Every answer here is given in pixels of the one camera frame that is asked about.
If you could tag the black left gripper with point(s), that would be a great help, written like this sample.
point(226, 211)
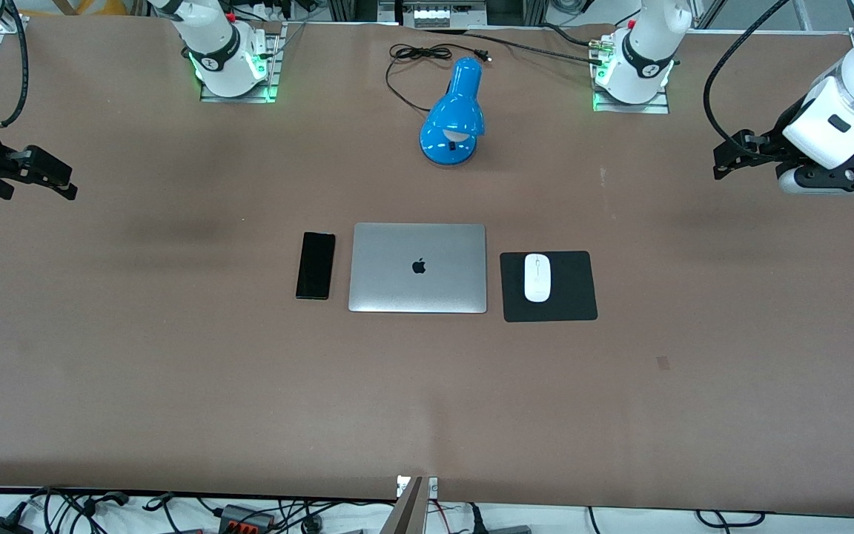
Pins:
point(774, 142)

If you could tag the white computer mouse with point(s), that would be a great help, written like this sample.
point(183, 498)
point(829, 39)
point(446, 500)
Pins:
point(537, 278)

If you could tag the black smartphone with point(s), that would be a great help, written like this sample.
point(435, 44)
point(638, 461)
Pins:
point(316, 265)

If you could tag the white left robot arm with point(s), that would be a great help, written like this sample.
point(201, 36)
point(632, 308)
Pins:
point(646, 52)

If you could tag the black mouse pad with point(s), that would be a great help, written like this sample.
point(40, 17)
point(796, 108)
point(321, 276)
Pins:
point(575, 297)

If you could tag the blue desk lamp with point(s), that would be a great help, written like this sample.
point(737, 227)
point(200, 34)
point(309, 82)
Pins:
point(453, 111)

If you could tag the grey power strip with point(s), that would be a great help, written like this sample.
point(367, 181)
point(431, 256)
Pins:
point(448, 16)

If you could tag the silver closed laptop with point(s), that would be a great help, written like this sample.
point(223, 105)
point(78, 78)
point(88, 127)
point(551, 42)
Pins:
point(417, 282)

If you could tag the black power adapter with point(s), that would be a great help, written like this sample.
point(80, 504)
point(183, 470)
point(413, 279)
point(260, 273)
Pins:
point(1, 526)

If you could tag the grey connector with orange levers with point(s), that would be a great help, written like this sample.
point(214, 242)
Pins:
point(245, 518)

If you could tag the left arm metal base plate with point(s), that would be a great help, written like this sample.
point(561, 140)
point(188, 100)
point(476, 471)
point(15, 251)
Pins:
point(657, 107)

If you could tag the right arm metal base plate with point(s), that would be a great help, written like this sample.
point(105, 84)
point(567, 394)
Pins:
point(273, 74)

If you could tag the white post bracket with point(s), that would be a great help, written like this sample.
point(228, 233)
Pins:
point(433, 486)

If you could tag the metal camera post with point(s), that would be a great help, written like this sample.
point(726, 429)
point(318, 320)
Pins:
point(406, 512)

